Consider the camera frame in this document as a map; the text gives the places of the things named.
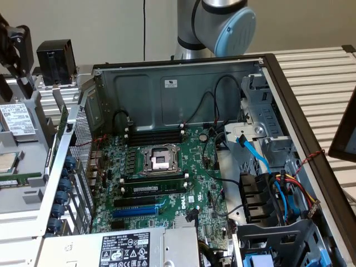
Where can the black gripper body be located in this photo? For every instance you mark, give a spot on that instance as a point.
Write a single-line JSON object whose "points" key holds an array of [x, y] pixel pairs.
{"points": [[16, 47]]}

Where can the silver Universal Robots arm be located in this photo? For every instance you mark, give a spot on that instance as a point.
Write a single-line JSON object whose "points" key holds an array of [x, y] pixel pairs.
{"points": [[211, 25]]}

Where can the silver hard disk white label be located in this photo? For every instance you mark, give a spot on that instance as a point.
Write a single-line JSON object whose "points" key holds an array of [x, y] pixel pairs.
{"points": [[18, 119]]}

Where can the black CPU cooler block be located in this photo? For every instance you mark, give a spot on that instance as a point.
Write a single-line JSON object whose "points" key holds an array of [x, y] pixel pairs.
{"points": [[55, 62]]}

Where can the silver CPU chip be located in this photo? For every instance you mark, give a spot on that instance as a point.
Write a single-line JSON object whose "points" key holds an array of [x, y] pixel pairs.
{"points": [[8, 162]]}

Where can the blue card latch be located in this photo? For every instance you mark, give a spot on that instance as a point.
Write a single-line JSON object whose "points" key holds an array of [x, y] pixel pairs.
{"points": [[65, 185], [71, 162], [59, 210], [54, 224], [61, 197]]}

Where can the green loose RAM stick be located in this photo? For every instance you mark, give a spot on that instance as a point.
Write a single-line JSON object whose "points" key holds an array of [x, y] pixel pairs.
{"points": [[16, 180]]}

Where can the grey parts rack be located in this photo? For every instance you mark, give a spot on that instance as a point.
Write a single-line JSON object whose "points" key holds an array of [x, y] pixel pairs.
{"points": [[36, 194]]}

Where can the open grey PC case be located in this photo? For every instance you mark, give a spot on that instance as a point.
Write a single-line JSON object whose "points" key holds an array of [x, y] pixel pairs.
{"points": [[144, 100]]}

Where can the white case label sticker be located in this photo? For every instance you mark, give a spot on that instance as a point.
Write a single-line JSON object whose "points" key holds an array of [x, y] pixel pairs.
{"points": [[171, 83]]}

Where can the silver CPU socket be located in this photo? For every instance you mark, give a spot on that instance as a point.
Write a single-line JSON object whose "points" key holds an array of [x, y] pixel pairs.
{"points": [[160, 160]]}

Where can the long black expansion slot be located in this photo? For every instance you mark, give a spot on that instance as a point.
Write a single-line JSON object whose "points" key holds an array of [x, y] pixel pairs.
{"points": [[135, 201]]}

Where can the blue expansion slot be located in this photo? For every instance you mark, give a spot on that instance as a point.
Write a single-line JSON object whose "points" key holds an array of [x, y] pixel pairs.
{"points": [[136, 212]]}

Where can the silver coin battery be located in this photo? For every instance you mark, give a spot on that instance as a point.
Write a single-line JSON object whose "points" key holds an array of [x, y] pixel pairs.
{"points": [[203, 137]]}

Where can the green Dell motherboard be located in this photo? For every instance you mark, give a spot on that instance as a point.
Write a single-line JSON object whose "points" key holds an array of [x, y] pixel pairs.
{"points": [[194, 167]]}

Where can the grey power supply with label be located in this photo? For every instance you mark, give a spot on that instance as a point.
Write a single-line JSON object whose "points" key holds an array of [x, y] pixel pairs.
{"points": [[125, 247]]}

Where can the silver chipset heatsink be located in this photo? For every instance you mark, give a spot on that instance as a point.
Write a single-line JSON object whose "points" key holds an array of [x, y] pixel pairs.
{"points": [[184, 221]]}

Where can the grey metal disk bay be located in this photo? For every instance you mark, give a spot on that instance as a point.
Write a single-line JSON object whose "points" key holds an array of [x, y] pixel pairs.
{"points": [[264, 122]]}

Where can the grey blue drive cage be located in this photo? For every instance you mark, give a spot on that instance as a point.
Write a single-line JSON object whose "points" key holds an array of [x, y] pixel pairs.
{"points": [[278, 244]]}

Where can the dark framed monitor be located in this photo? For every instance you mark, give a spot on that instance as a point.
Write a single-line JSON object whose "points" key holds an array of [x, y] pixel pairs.
{"points": [[345, 139]]}

